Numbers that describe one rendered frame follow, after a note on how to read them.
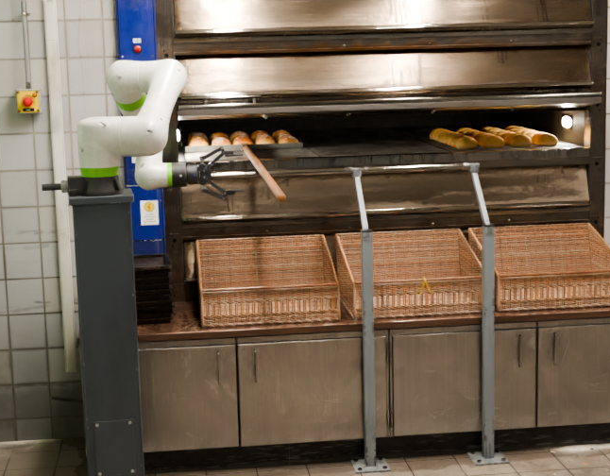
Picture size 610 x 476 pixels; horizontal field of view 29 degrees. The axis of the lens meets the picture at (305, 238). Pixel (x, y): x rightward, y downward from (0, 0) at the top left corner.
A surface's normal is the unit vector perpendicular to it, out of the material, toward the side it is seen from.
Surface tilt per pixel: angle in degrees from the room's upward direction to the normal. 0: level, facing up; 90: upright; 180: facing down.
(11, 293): 90
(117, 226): 90
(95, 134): 89
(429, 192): 70
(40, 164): 90
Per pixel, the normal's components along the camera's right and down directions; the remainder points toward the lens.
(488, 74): 0.11, -0.18
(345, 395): 0.12, 0.16
